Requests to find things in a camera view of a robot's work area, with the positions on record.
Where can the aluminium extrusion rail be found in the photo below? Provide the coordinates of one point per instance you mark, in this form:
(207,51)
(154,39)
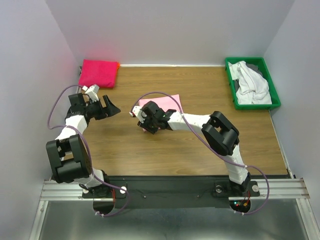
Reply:
(273,189)

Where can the green plastic bin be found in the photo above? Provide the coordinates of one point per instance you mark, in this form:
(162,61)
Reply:
(260,62)

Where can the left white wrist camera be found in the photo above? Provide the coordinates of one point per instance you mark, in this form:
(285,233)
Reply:
(92,92)

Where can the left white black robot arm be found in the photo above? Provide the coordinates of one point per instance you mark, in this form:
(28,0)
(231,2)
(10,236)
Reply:
(69,154)

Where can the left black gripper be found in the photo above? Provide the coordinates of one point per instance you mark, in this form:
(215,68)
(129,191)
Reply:
(110,109)

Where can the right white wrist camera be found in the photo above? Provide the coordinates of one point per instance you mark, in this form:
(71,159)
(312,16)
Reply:
(136,112)

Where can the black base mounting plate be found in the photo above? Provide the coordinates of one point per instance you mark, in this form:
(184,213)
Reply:
(195,191)

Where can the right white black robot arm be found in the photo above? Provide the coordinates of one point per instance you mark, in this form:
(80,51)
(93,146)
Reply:
(214,130)

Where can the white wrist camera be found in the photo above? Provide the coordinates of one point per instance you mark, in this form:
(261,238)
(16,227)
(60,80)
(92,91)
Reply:
(136,112)
(92,92)

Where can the grey garment in bin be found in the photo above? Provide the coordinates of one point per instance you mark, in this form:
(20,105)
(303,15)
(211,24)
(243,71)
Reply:
(255,68)

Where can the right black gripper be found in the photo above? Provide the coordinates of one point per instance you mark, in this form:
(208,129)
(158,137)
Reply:
(144,126)

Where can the white crumpled t shirt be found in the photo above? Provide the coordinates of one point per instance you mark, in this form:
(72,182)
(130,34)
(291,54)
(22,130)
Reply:
(250,87)

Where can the light pink t shirt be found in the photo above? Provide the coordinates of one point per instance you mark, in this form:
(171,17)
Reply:
(170,100)

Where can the folded magenta t shirt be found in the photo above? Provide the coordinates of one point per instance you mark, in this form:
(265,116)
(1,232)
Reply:
(98,72)

